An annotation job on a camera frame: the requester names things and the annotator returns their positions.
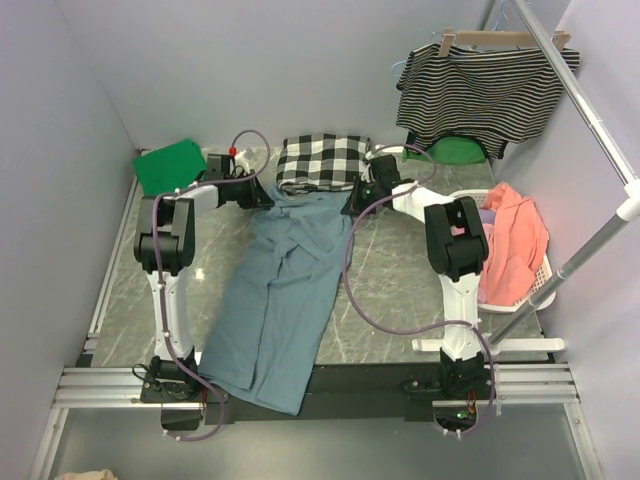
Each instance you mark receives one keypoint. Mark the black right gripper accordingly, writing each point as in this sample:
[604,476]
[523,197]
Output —
[361,195]

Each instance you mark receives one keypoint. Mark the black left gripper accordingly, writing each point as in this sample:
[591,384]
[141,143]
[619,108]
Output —
[255,193]

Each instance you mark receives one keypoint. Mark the blue t shirt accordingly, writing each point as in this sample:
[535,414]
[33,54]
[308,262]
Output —
[277,303]

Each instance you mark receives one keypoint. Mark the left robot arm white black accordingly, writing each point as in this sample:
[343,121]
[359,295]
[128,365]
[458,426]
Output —
[165,242]

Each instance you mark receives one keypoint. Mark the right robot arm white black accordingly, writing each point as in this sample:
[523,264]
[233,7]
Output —
[455,241]

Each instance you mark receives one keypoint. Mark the folded black white checkered shirt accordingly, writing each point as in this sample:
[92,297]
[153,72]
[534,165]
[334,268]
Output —
[321,162]

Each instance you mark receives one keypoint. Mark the folded green t shirt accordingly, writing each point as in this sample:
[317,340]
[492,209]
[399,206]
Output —
[169,168]

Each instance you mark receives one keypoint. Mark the green garment under striped shirt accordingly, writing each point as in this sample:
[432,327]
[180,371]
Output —
[450,151]

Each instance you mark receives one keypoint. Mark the lilac garment in basket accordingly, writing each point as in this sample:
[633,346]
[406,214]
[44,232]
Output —
[487,216]

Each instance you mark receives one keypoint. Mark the coral pink shirt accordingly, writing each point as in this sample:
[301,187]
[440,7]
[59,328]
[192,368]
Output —
[517,240]

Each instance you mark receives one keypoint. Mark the black white striped shirt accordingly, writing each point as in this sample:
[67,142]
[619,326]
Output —
[493,98]

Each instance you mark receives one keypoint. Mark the wooden clip hanger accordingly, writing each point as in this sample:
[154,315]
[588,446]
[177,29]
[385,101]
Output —
[483,38]

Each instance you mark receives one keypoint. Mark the white laundry basket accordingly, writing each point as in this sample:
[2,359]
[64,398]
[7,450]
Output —
[543,274]

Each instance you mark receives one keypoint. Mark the silver clothes rack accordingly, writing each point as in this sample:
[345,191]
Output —
[626,213]

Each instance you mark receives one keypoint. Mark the beige cloth at bottom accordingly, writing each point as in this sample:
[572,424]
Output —
[103,474]

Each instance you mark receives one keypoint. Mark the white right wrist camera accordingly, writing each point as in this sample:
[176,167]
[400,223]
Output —
[366,171]

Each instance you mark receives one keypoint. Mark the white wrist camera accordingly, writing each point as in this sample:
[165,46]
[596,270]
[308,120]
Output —
[366,171]
[241,158]

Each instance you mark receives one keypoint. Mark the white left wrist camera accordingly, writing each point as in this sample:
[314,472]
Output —
[241,158]

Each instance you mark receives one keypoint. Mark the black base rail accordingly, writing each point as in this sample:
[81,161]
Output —
[416,392]

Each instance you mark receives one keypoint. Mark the aluminium frame rail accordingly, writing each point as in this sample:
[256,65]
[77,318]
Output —
[522,383]

